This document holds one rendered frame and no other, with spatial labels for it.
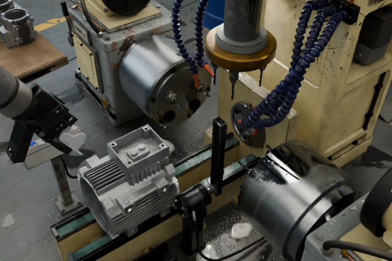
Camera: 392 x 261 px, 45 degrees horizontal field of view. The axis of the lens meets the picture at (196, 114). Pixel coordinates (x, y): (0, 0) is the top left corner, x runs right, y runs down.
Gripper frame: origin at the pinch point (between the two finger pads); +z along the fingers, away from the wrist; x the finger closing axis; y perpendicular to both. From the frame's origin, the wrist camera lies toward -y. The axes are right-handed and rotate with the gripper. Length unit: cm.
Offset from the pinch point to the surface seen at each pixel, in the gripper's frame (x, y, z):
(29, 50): 206, -12, 110
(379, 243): -59, 33, 19
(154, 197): -14.9, 4.9, 17.3
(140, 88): 19.6, 21.9, 22.2
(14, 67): 192, -25, 102
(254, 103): -7, 42, 31
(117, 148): -2.9, 7.1, 8.1
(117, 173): -7.9, 3.0, 9.0
